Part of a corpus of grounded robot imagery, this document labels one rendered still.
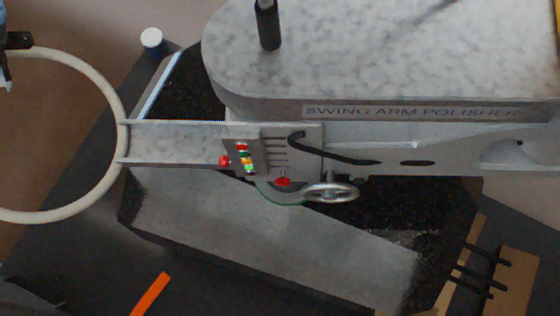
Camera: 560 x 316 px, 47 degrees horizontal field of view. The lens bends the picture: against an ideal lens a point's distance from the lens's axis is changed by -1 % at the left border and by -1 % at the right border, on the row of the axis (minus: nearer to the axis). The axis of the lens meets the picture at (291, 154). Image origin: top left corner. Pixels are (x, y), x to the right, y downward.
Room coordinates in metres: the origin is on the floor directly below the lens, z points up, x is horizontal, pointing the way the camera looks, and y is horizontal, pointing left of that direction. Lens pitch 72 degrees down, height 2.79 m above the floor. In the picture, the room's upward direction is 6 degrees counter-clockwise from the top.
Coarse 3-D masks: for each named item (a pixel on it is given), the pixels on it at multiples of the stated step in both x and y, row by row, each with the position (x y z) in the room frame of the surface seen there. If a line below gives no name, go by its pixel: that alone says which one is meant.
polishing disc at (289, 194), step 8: (256, 184) 0.53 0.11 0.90; (264, 184) 0.53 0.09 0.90; (272, 184) 0.53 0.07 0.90; (296, 184) 0.52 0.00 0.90; (304, 184) 0.51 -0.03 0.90; (264, 192) 0.50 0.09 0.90; (272, 192) 0.50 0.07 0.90; (280, 192) 0.50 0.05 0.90; (288, 192) 0.50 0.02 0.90; (296, 192) 0.49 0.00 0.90; (312, 192) 0.49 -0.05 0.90; (272, 200) 0.48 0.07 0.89; (280, 200) 0.47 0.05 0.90; (288, 200) 0.47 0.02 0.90; (296, 200) 0.47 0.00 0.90
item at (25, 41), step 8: (8, 32) 0.89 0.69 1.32; (16, 32) 0.89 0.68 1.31; (24, 32) 0.90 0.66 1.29; (8, 40) 0.86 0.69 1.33; (16, 40) 0.87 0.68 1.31; (24, 40) 0.87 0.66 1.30; (32, 40) 0.88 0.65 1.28; (8, 48) 0.84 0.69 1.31; (16, 48) 0.85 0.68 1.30; (24, 48) 0.86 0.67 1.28
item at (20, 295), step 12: (0, 264) 0.54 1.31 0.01; (0, 276) 0.49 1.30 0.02; (12, 276) 0.48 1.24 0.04; (0, 288) 0.38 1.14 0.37; (12, 288) 0.41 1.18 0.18; (0, 300) 0.30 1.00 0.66; (12, 300) 0.31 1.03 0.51; (24, 300) 0.33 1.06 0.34; (36, 300) 0.36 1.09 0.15; (0, 312) 0.26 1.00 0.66; (12, 312) 0.26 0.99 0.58; (24, 312) 0.27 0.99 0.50; (36, 312) 0.28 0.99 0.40; (48, 312) 0.29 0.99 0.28; (60, 312) 0.30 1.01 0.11; (84, 312) 0.30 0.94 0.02
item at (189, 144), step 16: (128, 128) 0.67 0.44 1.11; (144, 128) 0.67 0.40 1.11; (160, 128) 0.66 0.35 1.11; (176, 128) 0.66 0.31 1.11; (192, 128) 0.65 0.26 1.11; (208, 128) 0.64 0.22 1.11; (128, 144) 0.63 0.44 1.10; (144, 144) 0.62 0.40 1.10; (160, 144) 0.62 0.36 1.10; (176, 144) 0.61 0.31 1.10; (192, 144) 0.61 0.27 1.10; (208, 144) 0.60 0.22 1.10; (128, 160) 0.56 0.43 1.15; (144, 160) 0.56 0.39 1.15; (160, 160) 0.56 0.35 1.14; (176, 160) 0.55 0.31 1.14; (192, 160) 0.55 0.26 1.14; (208, 160) 0.54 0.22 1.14
